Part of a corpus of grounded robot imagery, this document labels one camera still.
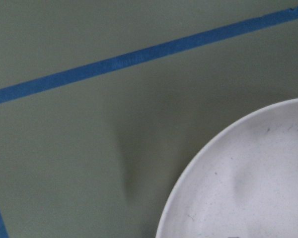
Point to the pink plate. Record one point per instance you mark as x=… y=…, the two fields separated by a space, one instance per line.
x=243 y=183

